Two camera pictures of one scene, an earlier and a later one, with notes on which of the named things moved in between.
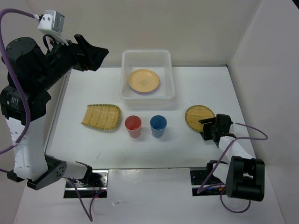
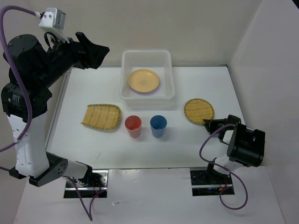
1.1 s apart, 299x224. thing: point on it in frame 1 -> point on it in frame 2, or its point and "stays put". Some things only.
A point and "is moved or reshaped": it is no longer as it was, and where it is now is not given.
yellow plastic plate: x=143 y=80 stays put
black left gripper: x=83 y=51 stays put
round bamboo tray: x=196 y=113 is moved or reshaped
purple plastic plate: x=149 y=93 stays put
